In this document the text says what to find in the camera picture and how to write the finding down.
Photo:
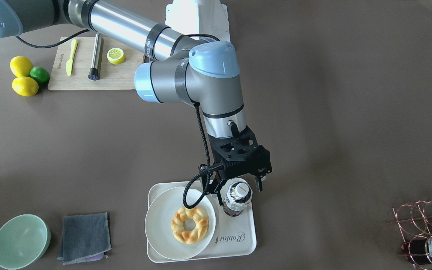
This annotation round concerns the whole lemon near board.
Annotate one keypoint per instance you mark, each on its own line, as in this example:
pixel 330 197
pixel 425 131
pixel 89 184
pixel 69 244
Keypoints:
pixel 21 66

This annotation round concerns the cream serving tray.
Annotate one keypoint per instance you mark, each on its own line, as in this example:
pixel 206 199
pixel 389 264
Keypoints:
pixel 233 236

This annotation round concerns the steel black-tipped muddler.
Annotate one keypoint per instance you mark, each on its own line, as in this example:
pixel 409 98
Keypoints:
pixel 96 59

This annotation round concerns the white plate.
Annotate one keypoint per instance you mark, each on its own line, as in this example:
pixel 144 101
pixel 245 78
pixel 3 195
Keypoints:
pixel 158 230

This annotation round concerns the green lime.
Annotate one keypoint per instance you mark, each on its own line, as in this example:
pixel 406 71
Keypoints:
pixel 40 74

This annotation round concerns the wooden cutting board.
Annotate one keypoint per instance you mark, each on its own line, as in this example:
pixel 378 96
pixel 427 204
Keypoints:
pixel 111 77

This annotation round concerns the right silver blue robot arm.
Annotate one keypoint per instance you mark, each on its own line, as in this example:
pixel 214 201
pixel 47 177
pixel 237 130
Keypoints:
pixel 201 73

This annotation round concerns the half lemon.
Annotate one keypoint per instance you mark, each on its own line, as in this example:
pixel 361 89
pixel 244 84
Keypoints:
pixel 115 56

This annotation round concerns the yellow plastic knife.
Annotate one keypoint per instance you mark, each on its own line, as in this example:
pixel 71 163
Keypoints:
pixel 70 61

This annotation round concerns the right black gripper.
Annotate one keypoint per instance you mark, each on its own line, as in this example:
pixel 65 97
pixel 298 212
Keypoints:
pixel 219 185

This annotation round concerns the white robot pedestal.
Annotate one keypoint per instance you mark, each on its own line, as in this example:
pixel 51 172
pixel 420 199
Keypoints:
pixel 199 17

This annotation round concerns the mint green bowl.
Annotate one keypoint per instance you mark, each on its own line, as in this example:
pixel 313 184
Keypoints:
pixel 23 240

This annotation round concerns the copper wire bottle rack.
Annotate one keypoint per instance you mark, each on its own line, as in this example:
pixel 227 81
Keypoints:
pixel 414 220

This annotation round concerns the grey folded cloth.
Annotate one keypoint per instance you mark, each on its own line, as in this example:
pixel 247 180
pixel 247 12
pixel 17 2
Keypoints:
pixel 84 238

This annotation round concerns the tea bottle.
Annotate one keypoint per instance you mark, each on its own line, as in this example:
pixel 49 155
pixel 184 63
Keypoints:
pixel 418 251
pixel 237 198

